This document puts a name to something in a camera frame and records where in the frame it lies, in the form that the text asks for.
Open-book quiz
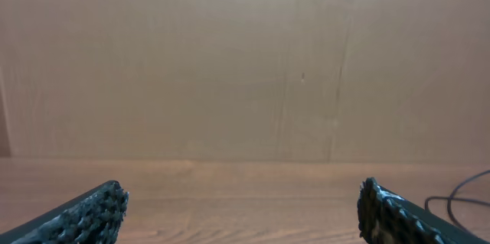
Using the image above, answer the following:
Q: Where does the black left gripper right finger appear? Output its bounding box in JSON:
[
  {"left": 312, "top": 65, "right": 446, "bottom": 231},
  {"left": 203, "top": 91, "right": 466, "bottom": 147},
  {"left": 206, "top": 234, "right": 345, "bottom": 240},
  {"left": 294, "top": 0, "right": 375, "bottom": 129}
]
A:
[{"left": 357, "top": 177, "right": 488, "bottom": 244}]

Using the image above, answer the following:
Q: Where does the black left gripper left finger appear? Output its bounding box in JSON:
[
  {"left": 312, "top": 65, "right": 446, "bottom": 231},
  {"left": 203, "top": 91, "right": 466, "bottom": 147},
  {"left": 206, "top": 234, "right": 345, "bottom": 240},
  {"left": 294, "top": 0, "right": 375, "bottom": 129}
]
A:
[{"left": 1, "top": 181, "right": 129, "bottom": 244}]

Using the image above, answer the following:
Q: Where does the black charger cable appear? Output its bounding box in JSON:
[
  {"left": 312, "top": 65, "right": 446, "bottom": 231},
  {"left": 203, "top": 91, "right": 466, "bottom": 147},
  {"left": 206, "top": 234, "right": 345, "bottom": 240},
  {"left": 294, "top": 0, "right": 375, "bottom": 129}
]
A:
[{"left": 423, "top": 169, "right": 490, "bottom": 236}]

